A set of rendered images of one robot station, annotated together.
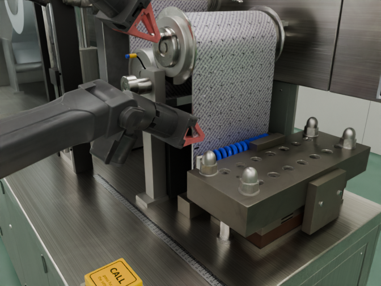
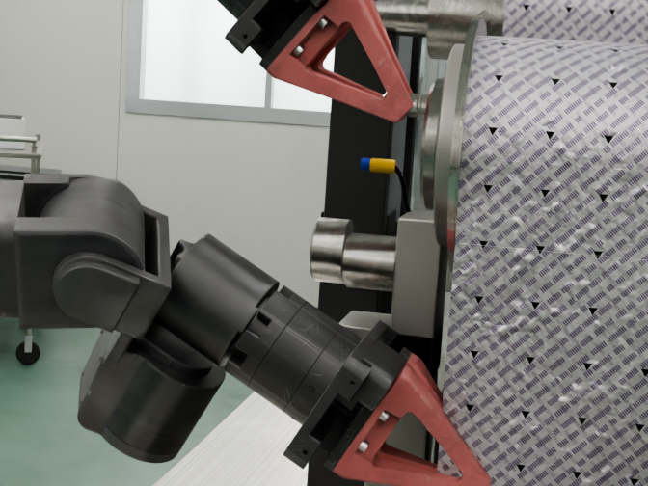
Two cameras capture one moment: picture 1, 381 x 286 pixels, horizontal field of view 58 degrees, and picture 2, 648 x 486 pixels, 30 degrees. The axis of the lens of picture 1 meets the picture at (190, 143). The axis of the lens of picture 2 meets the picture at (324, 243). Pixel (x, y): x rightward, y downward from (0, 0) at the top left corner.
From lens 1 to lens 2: 0.48 m
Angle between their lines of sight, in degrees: 49
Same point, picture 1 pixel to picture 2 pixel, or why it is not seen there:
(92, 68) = not seen: hidden behind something
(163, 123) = (273, 363)
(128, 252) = not seen: outside the picture
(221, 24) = (634, 82)
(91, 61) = not seen: hidden behind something
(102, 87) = (77, 191)
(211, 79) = (538, 272)
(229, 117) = (630, 455)
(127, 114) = (66, 270)
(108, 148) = (91, 379)
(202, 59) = (502, 193)
